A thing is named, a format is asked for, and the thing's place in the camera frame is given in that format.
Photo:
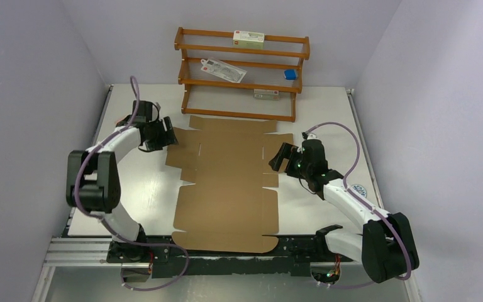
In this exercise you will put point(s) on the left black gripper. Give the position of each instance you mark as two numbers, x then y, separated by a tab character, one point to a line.
163	141

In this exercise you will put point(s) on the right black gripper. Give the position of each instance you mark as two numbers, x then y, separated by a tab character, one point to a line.
283	152

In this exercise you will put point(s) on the brown cardboard box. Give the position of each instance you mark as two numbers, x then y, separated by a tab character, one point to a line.
228	201

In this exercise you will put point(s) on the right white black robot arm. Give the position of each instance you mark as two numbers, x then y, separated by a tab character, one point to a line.
385	245

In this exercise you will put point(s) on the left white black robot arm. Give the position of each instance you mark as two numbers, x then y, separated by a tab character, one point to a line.
93	184

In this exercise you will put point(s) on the grey box bottom shelf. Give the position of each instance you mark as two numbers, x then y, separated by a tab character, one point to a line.
266	94

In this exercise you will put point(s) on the white green box top shelf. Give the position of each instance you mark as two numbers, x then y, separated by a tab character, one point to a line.
248	40

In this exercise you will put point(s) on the round blue white sticker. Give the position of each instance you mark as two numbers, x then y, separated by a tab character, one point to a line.
360	190

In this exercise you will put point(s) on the small blue object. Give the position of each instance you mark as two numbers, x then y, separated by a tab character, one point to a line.
290	74

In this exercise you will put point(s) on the clear plastic packaged item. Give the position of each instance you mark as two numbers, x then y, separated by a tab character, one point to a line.
223	70

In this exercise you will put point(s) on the orange wooden shelf rack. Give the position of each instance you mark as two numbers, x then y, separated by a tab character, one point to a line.
205	94

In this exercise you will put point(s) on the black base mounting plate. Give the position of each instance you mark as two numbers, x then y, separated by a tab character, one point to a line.
298	244

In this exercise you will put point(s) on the aluminium rail frame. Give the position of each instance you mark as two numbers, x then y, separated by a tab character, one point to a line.
100	252

